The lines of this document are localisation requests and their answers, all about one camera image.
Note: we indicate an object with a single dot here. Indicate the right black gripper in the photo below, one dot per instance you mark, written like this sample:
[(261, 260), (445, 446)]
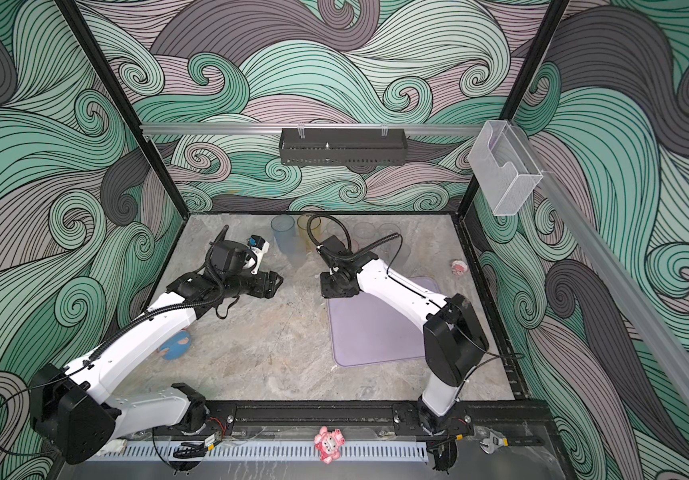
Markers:
[(327, 291)]

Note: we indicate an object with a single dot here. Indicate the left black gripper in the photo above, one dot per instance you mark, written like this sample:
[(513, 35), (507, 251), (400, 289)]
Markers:
[(266, 284)]

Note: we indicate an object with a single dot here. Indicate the yellow translucent cup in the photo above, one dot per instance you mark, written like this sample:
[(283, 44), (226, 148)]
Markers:
[(306, 224)]

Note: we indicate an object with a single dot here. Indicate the blue translucent cup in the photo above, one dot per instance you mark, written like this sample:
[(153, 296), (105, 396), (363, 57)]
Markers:
[(284, 228)]

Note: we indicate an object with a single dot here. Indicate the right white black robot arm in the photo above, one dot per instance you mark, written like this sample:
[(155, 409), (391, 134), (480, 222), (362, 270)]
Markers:
[(453, 341)]

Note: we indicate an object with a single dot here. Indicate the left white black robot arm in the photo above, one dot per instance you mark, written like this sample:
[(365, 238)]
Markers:
[(74, 407)]

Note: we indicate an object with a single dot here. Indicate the lilac plastic tray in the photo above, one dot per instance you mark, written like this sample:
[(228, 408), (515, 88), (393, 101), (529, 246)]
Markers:
[(367, 330)]

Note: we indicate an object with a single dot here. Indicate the bear plush toy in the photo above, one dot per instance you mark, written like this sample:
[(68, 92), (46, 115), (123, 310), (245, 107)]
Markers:
[(176, 346)]

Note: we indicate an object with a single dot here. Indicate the small pink white toy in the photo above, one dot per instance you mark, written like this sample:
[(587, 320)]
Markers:
[(458, 267)]

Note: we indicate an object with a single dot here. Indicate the pink flower toy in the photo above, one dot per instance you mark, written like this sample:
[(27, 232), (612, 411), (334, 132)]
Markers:
[(329, 443)]

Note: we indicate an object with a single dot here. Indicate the silver adjustable wrench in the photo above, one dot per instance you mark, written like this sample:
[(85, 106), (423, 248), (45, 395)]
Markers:
[(492, 441)]

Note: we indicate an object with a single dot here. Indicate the black wall-mounted rack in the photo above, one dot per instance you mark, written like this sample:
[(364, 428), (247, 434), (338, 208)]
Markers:
[(360, 147)]

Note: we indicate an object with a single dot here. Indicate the white slotted cable duct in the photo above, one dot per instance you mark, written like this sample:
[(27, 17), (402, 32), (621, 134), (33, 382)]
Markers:
[(286, 451)]

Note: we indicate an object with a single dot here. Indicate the clear acrylic wall box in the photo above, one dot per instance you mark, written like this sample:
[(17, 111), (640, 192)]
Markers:
[(505, 166)]

